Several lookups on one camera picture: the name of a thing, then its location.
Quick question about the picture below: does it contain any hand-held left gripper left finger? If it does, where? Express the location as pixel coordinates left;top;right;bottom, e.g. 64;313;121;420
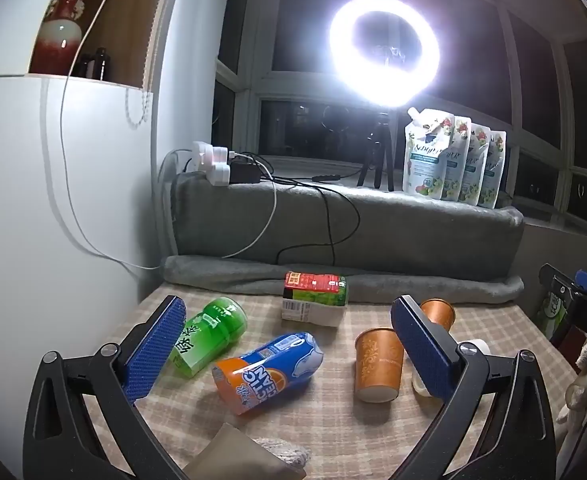
22;295;189;480

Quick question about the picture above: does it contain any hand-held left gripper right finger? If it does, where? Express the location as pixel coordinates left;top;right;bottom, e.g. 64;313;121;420
390;295;557;480

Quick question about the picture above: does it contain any orange paper cup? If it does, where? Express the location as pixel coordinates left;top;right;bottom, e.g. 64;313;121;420
420;298;455;334
354;327;405;404

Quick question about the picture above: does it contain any white cup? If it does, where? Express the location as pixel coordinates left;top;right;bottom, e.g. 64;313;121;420
412;338;489;399

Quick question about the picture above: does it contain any cream plush toy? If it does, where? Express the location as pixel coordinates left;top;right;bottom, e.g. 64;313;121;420
557;339;587;427

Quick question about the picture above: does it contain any orange blue soda can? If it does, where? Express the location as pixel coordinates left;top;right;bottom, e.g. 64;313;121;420
212;332;324;416

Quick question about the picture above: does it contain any checked tablecloth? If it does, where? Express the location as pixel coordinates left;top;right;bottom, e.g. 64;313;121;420
48;285;581;480

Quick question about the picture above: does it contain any grey blanket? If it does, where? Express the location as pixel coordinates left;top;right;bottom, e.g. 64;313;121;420
161;172;527;306

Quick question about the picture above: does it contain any red and green drink carton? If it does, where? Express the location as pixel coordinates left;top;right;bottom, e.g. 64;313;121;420
280;270;348;328

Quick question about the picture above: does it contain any white refill pouch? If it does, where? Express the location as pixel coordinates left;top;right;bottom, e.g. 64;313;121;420
445;116;473;201
479;130;508;209
466;122;492;206
403;107;457;199

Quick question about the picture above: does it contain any white knitted cloth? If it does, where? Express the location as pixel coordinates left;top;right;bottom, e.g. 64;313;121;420
251;437;312;467

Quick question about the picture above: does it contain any white cabinet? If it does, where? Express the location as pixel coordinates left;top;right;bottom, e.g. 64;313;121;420
0;0;234;461

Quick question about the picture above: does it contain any white power strip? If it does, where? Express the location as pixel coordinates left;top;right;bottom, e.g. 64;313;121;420
190;141;232;186

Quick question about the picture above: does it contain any black power adapter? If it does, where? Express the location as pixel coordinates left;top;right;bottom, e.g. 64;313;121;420
228;154;265;185

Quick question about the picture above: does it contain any black tripod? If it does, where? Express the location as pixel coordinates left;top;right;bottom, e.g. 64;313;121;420
356;107;397;192

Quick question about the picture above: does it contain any dark bottle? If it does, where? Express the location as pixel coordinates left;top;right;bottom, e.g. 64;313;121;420
76;47;112;81

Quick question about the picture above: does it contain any red and white vase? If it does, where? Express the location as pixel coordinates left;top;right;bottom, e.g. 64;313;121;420
38;0;99;75

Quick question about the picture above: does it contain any black cable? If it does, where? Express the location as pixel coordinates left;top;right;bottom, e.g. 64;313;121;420
231;150;362;267

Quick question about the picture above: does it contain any white beaded cord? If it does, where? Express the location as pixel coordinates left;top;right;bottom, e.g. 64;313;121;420
123;87;153;126

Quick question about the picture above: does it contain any white cable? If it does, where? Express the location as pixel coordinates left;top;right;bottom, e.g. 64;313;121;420
58;0;277;271

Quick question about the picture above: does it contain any white window frame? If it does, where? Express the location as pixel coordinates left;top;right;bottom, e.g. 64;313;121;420
212;0;587;237

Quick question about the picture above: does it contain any ring light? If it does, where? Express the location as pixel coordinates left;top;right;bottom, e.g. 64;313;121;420
328;0;442;109

